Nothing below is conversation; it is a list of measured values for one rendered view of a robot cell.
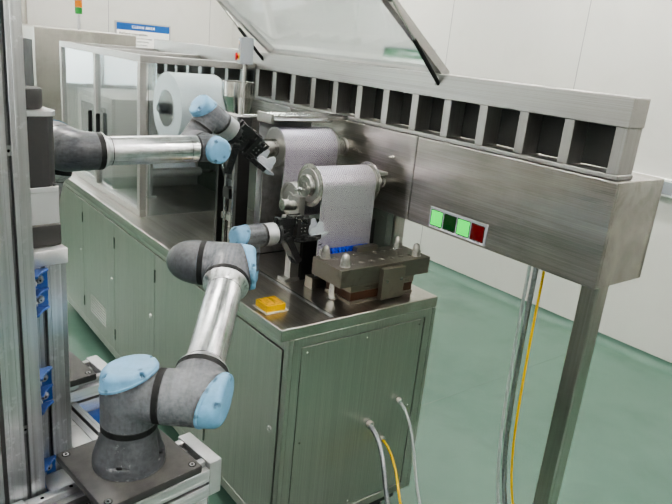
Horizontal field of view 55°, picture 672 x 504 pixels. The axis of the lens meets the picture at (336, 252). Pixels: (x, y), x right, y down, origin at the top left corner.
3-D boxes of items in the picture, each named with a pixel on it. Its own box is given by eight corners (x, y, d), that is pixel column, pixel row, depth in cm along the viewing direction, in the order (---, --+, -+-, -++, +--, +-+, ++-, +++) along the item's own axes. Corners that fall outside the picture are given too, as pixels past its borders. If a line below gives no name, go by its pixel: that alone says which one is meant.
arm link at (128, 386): (110, 401, 140) (109, 346, 136) (171, 407, 140) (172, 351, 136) (89, 433, 129) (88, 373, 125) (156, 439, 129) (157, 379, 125)
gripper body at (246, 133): (271, 148, 206) (247, 126, 197) (252, 166, 207) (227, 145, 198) (263, 137, 211) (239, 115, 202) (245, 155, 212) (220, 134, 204)
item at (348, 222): (316, 253, 221) (320, 201, 215) (367, 246, 235) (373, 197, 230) (316, 254, 221) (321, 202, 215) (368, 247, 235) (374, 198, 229)
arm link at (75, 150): (50, 132, 150) (234, 130, 180) (37, 125, 158) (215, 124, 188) (52, 180, 153) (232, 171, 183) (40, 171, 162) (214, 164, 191)
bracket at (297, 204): (276, 278, 229) (282, 195, 220) (291, 276, 233) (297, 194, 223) (283, 283, 225) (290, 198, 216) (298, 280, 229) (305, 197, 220)
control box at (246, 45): (233, 62, 252) (234, 36, 249) (250, 64, 254) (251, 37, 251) (235, 63, 246) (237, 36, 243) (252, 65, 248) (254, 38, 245)
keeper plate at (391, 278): (376, 298, 217) (380, 267, 213) (398, 293, 223) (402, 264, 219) (381, 300, 215) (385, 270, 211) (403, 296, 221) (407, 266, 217)
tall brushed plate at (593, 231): (148, 124, 403) (148, 75, 394) (189, 124, 419) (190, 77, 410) (589, 291, 173) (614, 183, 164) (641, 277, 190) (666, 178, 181)
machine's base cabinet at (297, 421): (58, 305, 403) (53, 171, 377) (157, 290, 441) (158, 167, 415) (269, 572, 216) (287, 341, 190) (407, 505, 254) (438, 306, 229)
